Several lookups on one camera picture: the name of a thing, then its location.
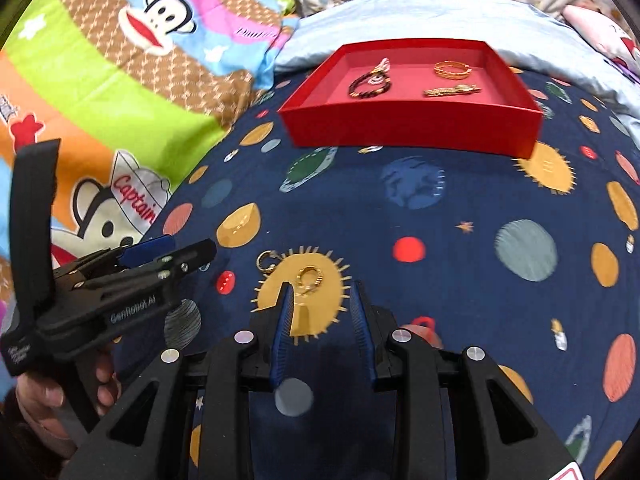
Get gold hoop earring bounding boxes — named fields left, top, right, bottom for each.
left=255, top=249, right=283, bottom=275
left=295, top=266, right=323, bottom=296

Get dark bead bracelet gold charms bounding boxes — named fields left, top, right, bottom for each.
left=347, top=70, right=392, bottom=99

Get gold wrist watch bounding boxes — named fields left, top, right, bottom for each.
left=423, top=84, right=480, bottom=98

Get red jewelry tray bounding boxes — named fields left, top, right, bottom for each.
left=279, top=38, right=544, bottom=158

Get left hand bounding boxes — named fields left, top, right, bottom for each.
left=13, top=343, right=123, bottom=461

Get navy planet print bedsheet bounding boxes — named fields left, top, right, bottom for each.
left=116, top=72, right=639, bottom=479

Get colourful monkey cartoon quilt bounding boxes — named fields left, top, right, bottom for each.
left=0, top=0, right=302, bottom=401

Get gold bangle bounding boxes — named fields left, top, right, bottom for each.
left=433, top=60, right=473, bottom=80

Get light blue blanket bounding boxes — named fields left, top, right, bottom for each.
left=274, top=0, right=639, bottom=138

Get pink white plush toy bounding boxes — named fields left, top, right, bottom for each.
left=562, top=6, right=640, bottom=75

